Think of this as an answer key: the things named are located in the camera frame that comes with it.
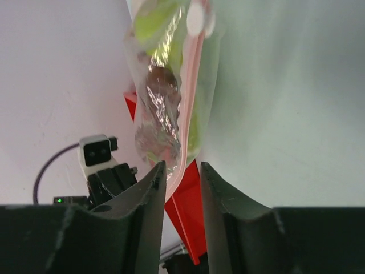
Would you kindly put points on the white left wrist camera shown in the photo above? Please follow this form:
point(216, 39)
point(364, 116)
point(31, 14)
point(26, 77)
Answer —
point(95, 153)

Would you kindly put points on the red fake lobster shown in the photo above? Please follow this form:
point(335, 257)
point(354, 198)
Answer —
point(157, 135)

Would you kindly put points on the red plastic bin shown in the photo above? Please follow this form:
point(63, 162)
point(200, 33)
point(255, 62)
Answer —
point(185, 211)

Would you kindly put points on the green fake pear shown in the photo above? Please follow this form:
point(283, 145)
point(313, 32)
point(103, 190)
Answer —
point(160, 31)

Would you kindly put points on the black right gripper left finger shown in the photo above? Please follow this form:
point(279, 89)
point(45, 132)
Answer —
point(123, 235)

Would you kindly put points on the clear zip top bag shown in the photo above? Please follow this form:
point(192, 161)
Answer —
point(201, 49)

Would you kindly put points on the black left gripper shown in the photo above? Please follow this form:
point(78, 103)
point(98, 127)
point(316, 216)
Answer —
point(103, 186)

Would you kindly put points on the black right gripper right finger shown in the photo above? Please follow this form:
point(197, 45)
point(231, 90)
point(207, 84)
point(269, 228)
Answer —
point(245, 236)

